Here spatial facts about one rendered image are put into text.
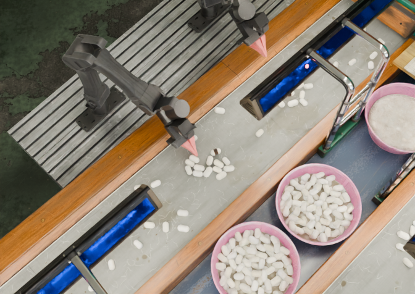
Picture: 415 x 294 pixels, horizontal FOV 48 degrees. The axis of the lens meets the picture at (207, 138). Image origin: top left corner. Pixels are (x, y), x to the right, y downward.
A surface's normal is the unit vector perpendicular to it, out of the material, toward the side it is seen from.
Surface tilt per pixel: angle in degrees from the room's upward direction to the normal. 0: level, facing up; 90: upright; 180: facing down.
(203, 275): 0
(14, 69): 0
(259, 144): 0
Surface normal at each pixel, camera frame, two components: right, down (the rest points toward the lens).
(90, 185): -0.04, -0.43
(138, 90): 0.61, -0.04
